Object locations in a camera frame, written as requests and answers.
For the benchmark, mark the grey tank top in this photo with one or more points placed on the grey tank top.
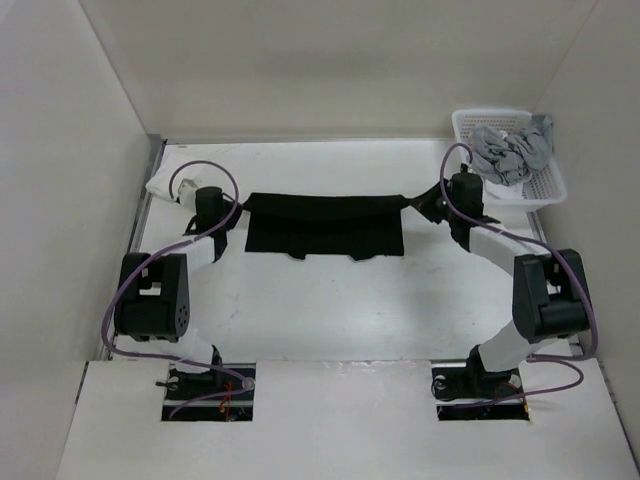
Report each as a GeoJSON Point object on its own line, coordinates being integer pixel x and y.
{"type": "Point", "coordinates": [511, 158]}

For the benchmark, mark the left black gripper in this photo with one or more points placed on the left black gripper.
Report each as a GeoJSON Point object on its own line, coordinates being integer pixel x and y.
{"type": "Point", "coordinates": [236, 218]}

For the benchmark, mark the folded white tank top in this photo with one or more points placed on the folded white tank top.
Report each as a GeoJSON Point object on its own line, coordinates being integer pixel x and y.
{"type": "Point", "coordinates": [172, 174]}

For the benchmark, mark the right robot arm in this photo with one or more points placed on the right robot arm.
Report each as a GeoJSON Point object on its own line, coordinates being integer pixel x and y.
{"type": "Point", "coordinates": [550, 298]}

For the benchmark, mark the white plastic basket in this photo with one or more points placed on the white plastic basket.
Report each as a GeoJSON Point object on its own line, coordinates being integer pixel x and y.
{"type": "Point", "coordinates": [544, 188]}

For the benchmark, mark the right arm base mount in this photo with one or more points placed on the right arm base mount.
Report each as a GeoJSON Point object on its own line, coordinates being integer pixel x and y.
{"type": "Point", "coordinates": [467, 392]}

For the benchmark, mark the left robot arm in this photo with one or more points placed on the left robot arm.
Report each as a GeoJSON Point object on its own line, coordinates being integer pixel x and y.
{"type": "Point", "coordinates": [152, 317]}

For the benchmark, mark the white garment in basket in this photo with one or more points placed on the white garment in basket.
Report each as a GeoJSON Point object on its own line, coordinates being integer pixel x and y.
{"type": "Point", "coordinates": [504, 192]}

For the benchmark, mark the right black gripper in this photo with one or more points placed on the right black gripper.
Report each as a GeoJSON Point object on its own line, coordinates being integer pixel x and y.
{"type": "Point", "coordinates": [424, 202]}

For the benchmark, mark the black tank top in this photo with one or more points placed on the black tank top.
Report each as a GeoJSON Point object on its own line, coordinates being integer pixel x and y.
{"type": "Point", "coordinates": [360, 227]}

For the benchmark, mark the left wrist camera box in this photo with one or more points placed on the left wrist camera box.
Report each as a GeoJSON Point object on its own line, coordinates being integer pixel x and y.
{"type": "Point", "coordinates": [187, 194]}

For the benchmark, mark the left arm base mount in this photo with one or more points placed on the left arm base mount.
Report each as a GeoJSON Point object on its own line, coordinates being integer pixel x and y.
{"type": "Point", "coordinates": [205, 397]}

